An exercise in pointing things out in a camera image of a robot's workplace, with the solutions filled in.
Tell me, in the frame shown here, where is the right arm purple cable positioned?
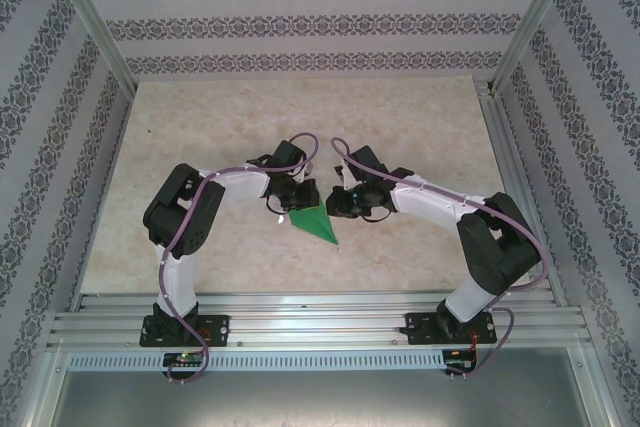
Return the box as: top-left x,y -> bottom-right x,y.
330,136 -> 547,378

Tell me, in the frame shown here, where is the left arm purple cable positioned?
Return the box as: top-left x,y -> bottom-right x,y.
157,132 -> 321,387

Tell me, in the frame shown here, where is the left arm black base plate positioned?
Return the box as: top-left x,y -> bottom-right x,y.
140,314 -> 231,348

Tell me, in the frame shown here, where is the aluminium mounting rail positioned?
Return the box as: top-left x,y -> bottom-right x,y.
47,290 -> 594,349

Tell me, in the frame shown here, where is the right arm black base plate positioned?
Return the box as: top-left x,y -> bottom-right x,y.
405,310 -> 497,346

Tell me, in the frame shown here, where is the slotted white cable duct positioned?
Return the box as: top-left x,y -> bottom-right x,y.
67,350 -> 446,372

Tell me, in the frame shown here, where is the grey metal panel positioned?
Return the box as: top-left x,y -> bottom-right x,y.
49,369 -> 601,427

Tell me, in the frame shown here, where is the aluminium frame post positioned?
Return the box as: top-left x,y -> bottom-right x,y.
42,0 -> 139,93
492,0 -> 584,96

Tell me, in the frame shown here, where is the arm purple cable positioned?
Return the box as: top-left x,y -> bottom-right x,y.
330,136 -> 547,378
157,132 -> 321,387

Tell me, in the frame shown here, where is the right gripper black cable loop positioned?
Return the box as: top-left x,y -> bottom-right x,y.
358,206 -> 397,225

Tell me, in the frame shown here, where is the green square paper sheet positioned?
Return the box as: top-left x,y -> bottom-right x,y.
288,204 -> 339,246

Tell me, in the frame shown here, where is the aluminium side rail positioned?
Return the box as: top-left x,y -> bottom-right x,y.
474,79 -> 569,308

